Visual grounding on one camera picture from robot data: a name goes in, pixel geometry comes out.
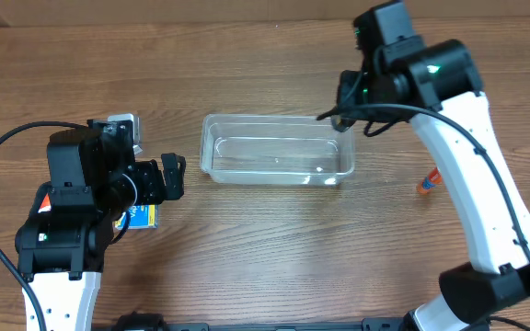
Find blue yellow VapoDrops box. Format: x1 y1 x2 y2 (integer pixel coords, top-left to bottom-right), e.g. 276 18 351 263
128 205 159 229

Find white Hansaplast plaster box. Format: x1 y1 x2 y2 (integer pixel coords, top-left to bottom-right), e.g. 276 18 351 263
107 113 143 155

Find clear plastic container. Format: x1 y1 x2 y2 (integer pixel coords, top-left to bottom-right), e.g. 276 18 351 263
200 114 355 186

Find orange bottle white cap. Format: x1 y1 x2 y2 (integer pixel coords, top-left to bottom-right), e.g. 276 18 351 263
417 167 443 195

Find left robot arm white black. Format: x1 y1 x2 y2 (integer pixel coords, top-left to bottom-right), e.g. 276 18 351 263
16 151 186 330

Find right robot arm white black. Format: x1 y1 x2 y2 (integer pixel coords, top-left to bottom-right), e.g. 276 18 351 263
329 34 530 330

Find red white small box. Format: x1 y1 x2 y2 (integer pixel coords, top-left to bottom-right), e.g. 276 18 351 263
38 194 52 213

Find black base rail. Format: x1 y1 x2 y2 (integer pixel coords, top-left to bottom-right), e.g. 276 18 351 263
106 312 409 331

